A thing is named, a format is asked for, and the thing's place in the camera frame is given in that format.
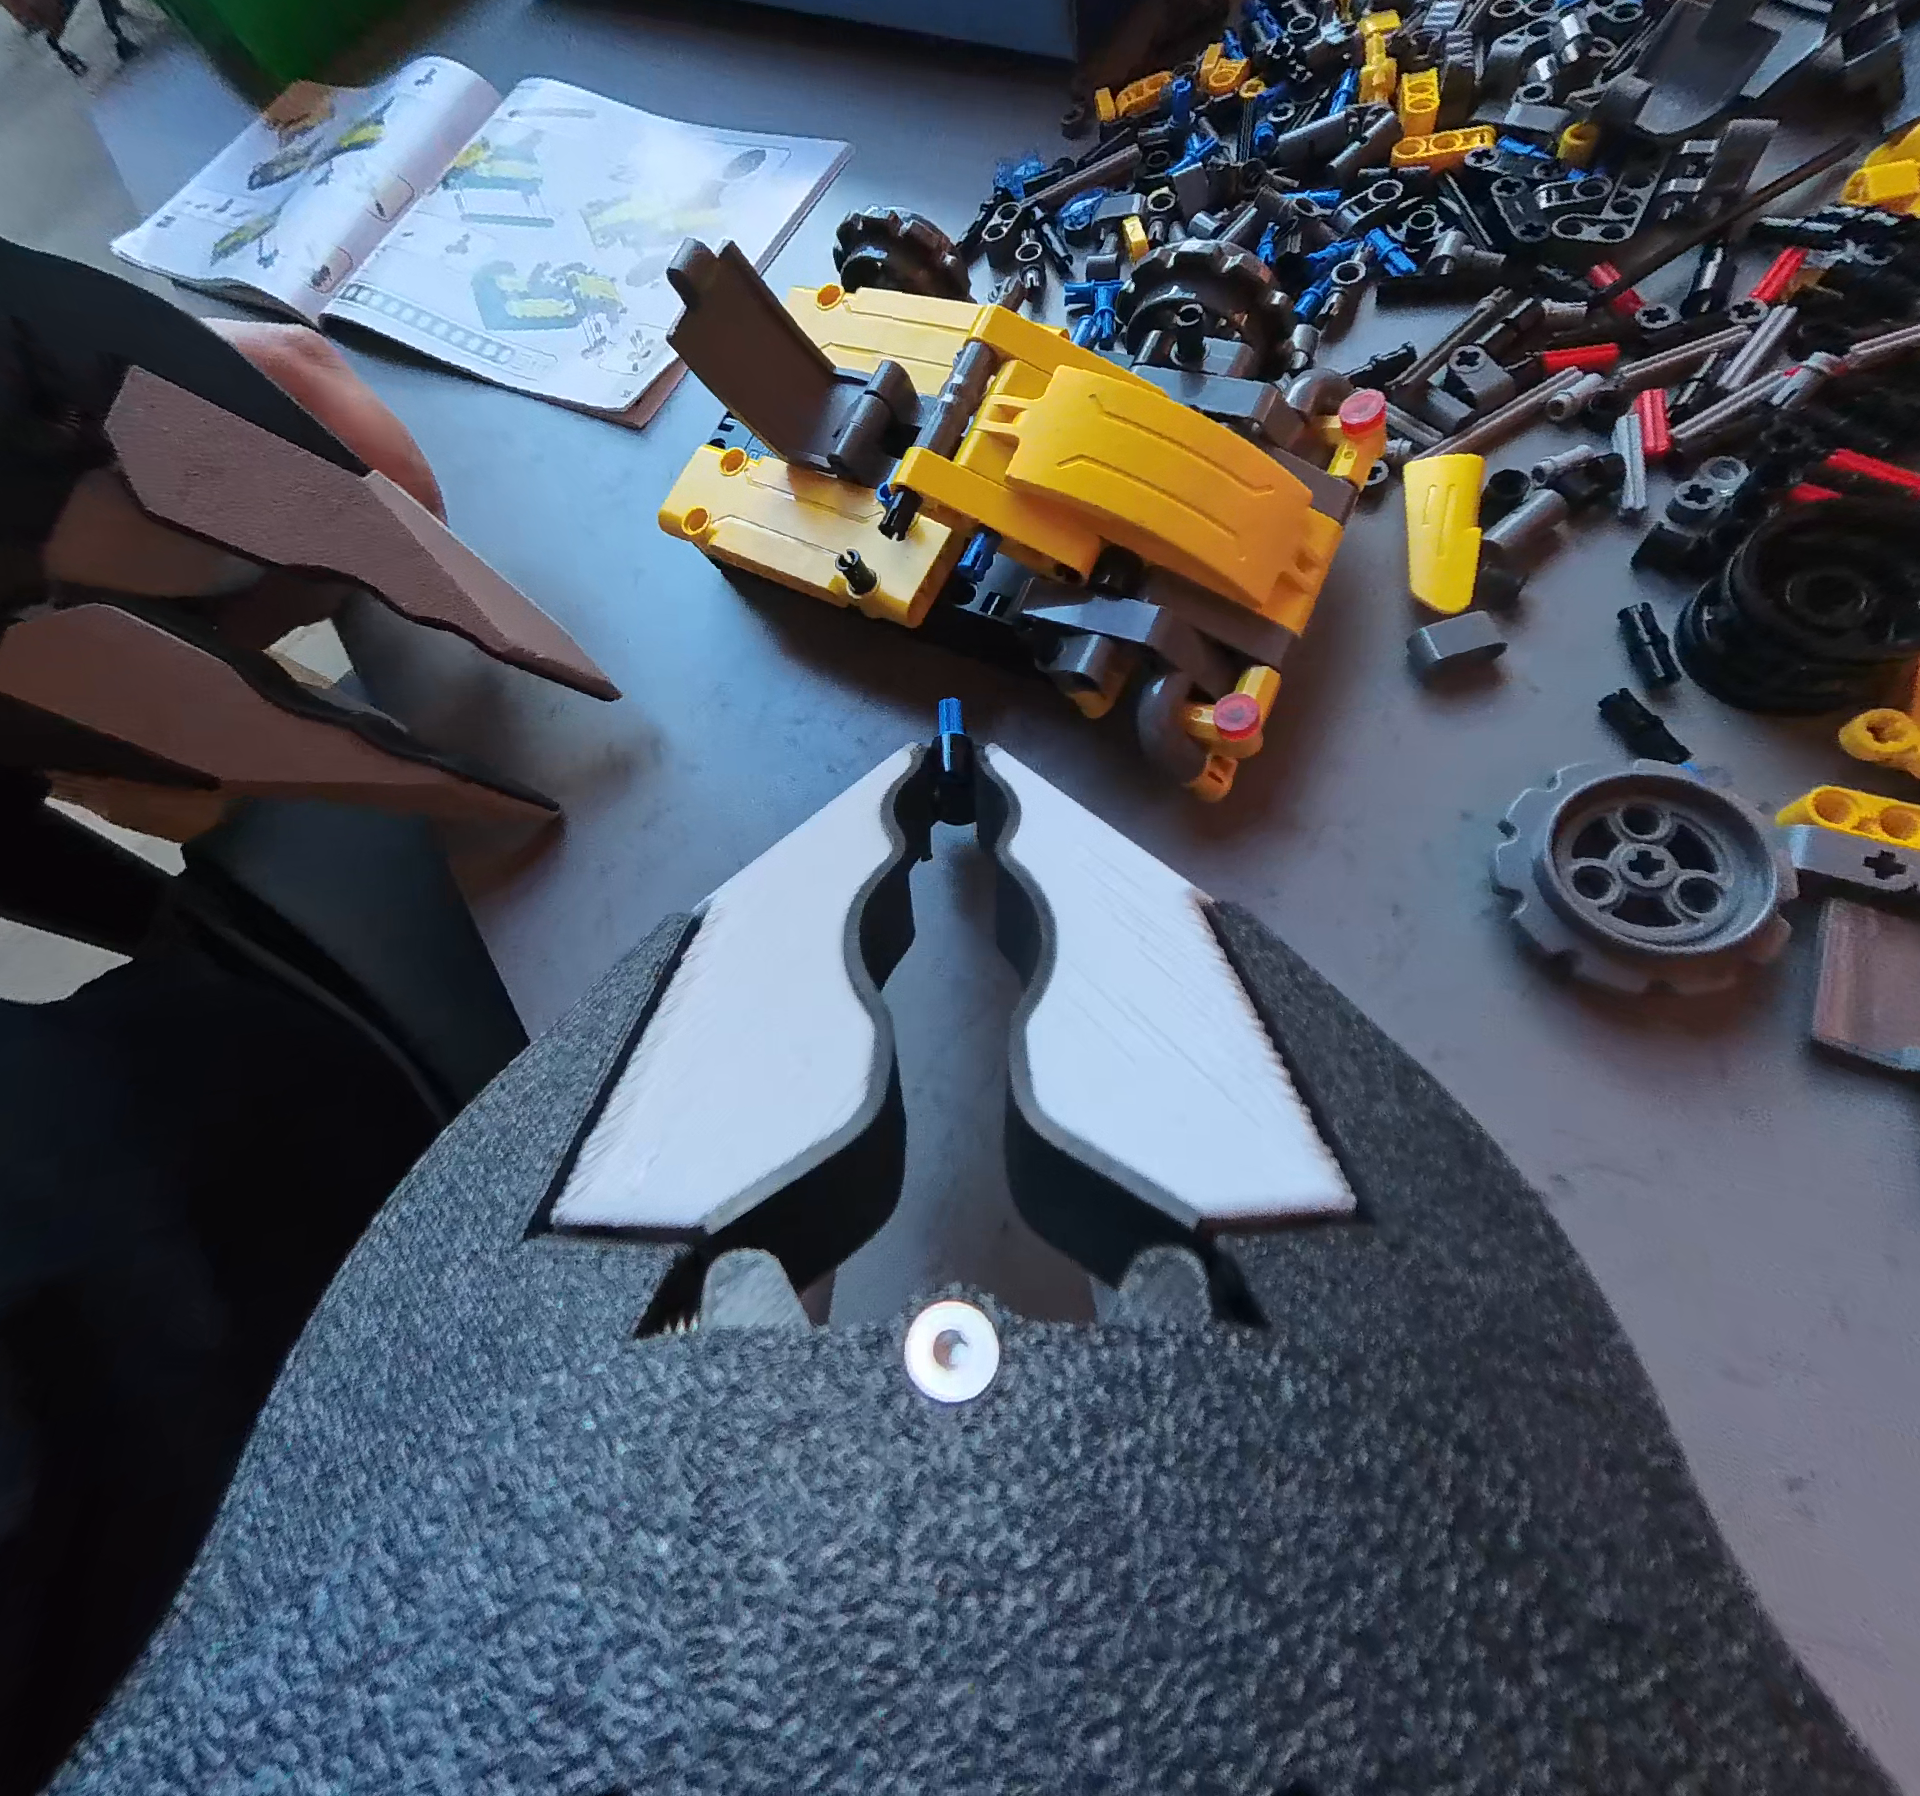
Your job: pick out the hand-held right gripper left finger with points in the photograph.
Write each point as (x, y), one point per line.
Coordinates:
(737, 1062)

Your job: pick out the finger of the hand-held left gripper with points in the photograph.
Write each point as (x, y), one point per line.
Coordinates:
(222, 717)
(330, 519)

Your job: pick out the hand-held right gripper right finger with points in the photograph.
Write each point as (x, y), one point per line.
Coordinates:
(1169, 1062)

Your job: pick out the black connector cluster blue pin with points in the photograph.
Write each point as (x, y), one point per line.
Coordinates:
(949, 763)

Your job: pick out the grey desk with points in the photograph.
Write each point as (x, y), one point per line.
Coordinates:
(1350, 1076)

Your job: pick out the person's left hand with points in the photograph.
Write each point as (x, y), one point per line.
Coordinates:
(330, 403)

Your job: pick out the small black tripod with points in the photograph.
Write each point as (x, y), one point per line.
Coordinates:
(83, 13)

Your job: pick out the open instruction booklet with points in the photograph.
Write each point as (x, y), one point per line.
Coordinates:
(600, 175)

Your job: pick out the small grey curved brick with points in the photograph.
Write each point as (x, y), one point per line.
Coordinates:
(1453, 643)

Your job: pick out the grey sprocket wheel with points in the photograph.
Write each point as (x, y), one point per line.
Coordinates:
(1642, 872)

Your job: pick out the yellow curved panel brick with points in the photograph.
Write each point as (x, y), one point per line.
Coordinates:
(1441, 528)

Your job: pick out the yellow toy vehicle model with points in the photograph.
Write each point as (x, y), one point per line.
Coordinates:
(1140, 462)

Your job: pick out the black sprocket wheel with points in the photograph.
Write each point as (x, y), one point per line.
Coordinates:
(1207, 306)
(901, 250)

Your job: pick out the black toy tyre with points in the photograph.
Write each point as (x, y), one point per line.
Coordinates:
(1812, 608)

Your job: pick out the pile of loose building bricks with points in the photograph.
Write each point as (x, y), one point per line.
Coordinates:
(1502, 100)

